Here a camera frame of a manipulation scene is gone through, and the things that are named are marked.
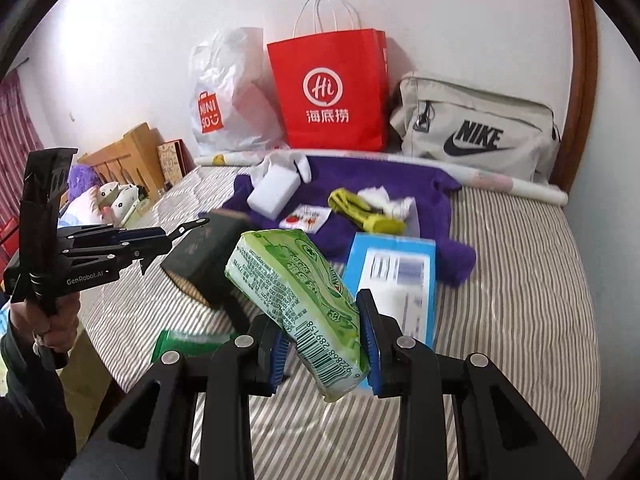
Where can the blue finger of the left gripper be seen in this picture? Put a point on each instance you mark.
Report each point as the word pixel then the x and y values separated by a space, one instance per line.
pixel 109 259
pixel 109 235

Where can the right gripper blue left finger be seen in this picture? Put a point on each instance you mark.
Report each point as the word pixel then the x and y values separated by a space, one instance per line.
pixel 268 356

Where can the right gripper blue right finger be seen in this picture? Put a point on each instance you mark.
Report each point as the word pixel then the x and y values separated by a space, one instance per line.
pixel 379 333

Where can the blue tissue box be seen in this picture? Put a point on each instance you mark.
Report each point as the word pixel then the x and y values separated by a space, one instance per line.
pixel 399 272

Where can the dark green gold tin box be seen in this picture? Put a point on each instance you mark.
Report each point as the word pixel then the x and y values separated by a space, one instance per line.
pixel 196 265

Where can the green wet wipes pack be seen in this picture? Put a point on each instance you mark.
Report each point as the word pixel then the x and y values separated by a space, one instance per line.
pixel 284 274

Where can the green snack packet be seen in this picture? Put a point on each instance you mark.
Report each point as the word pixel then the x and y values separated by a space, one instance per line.
pixel 188 344

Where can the white tomato print sachet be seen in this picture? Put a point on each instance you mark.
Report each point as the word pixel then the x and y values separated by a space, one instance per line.
pixel 306 218

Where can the yellow small bag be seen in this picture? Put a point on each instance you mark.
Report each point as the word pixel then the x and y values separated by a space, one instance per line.
pixel 364 216

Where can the white cotton glove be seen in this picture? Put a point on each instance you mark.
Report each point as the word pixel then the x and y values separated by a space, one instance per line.
pixel 282 164

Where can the white mesh drawstring pouch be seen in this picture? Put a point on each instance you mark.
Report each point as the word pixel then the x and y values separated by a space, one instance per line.
pixel 411 220

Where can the person's left hand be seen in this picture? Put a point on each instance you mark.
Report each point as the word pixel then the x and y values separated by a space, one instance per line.
pixel 57 332

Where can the plush toys pile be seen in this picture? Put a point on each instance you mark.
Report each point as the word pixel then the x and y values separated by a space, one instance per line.
pixel 91 202

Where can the purple towel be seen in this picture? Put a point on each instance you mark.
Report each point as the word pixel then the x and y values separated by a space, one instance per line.
pixel 417 195

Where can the pink curtain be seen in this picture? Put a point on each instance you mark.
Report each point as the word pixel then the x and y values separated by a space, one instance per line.
pixel 18 138

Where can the rolled patterned paper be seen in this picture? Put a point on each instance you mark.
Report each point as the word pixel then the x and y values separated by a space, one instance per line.
pixel 467 176

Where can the white Miniso plastic bag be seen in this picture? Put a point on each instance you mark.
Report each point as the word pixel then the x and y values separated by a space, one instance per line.
pixel 228 111

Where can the grey Nike bag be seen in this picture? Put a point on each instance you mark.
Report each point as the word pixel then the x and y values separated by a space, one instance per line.
pixel 448 122

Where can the red Haidilao paper bag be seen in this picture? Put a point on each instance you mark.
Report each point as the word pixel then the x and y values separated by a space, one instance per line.
pixel 333 89

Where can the brown wooden door frame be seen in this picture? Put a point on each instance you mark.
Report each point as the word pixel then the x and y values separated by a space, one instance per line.
pixel 583 87

